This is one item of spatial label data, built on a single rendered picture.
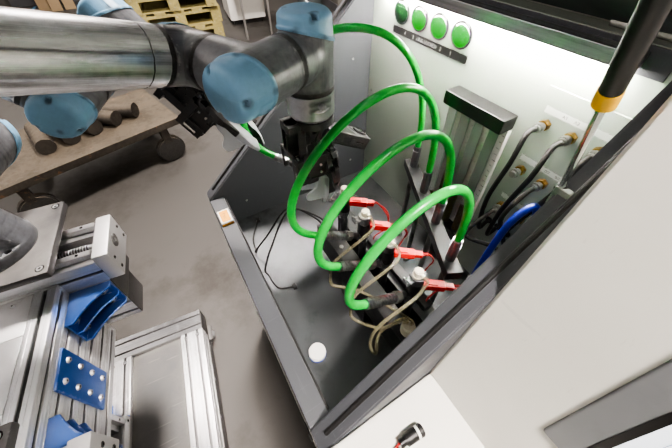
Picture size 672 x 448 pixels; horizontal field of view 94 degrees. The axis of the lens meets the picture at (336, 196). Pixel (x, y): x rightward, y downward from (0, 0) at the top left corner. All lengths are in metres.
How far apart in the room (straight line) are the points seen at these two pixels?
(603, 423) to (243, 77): 0.53
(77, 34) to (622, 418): 0.66
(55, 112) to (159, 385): 1.19
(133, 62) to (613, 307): 0.56
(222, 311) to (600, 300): 1.67
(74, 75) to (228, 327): 1.53
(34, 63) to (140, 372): 1.39
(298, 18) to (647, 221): 0.41
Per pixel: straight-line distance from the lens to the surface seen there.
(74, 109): 0.62
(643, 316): 0.42
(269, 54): 0.40
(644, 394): 0.46
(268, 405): 1.65
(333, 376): 0.79
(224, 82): 0.38
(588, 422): 0.51
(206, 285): 1.97
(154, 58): 0.44
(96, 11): 0.71
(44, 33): 0.41
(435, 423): 0.64
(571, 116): 0.63
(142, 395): 1.61
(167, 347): 1.64
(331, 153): 0.55
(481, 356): 0.55
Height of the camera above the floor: 1.60
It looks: 45 degrees down
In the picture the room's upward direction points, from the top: 1 degrees counter-clockwise
